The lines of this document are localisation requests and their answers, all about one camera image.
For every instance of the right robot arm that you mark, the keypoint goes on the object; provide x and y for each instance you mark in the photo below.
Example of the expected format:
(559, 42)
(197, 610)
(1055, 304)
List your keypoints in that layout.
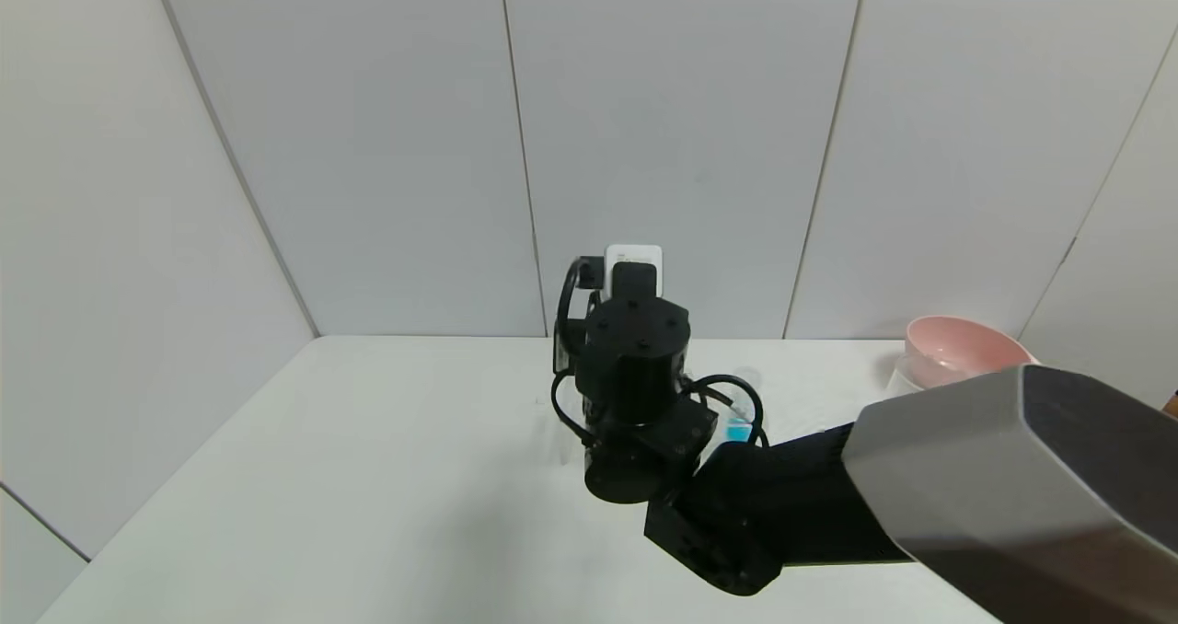
(966, 477)

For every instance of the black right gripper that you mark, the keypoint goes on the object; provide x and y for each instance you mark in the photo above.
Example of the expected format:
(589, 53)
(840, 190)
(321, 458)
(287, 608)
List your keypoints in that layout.
(574, 334)

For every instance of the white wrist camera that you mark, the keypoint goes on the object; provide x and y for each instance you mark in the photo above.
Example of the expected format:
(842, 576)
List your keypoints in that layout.
(633, 253)

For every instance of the test tube with blue pigment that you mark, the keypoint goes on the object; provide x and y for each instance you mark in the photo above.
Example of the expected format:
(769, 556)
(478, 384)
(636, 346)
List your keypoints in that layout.
(738, 433)

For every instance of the pink bowl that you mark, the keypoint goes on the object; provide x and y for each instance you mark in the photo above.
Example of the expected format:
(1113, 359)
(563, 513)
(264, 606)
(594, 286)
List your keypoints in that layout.
(957, 352)

